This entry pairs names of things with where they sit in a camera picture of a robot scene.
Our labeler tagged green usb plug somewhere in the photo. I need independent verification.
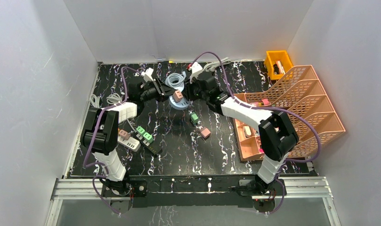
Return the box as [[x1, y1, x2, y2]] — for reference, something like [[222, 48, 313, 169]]
[[190, 113, 199, 126]]

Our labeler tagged grey coiled power cable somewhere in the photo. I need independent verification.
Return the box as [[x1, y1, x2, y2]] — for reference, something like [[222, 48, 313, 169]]
[[203, 57, 232, 73]]

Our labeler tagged white power strip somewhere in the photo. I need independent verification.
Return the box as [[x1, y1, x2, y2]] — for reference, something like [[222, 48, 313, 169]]
[[117, 135, 141, 152]]

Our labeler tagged white coiled cable left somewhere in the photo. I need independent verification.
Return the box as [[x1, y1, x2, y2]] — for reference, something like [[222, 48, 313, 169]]
[[89, 93, 123, 109]]

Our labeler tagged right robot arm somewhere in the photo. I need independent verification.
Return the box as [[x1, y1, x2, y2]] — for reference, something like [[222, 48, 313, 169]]
[[183, 73, 299, 195]]

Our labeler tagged light blue coiled cable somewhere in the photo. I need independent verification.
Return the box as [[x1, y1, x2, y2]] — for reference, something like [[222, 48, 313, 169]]
[[164, 71, 188, 92]]

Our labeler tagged peach mesh file organizer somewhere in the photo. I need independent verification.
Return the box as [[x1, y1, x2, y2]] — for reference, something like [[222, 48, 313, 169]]
[[246, 65, 346, 158]]

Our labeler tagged mauve pink usb plug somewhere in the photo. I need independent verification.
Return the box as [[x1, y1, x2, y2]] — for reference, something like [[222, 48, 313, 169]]
[[199, 127, 211, 139]]

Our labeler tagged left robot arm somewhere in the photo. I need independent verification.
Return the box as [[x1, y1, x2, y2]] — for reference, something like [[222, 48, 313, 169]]
[[80, 79, 176, 196]]

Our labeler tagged aluminium frame rail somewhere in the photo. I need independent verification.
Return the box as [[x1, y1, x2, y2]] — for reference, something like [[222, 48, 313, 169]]
[[46, 175, 340, 226]]

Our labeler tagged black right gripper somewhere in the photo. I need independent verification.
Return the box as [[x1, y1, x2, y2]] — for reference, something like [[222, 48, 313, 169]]
[[181, 75, 209, 102]]

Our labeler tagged peach compartment tray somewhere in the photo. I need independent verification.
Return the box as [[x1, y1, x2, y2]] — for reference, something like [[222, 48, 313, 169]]
[[233, 93, 272, 161]]

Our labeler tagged orange plastic bin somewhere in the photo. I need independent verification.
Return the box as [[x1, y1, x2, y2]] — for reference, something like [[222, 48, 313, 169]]
[[264, 50, 293, 81]]

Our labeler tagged salmon pink usb plug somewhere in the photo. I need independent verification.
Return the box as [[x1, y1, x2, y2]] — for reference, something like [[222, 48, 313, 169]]
[[172, 90, 183, 103]]

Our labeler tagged round light blue socket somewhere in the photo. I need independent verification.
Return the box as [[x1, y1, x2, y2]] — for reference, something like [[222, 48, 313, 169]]
[[169, 95, 191, 110]]

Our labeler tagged black long power strip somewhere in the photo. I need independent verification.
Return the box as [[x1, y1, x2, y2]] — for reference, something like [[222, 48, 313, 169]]
[[135, 126, 162, 155]]

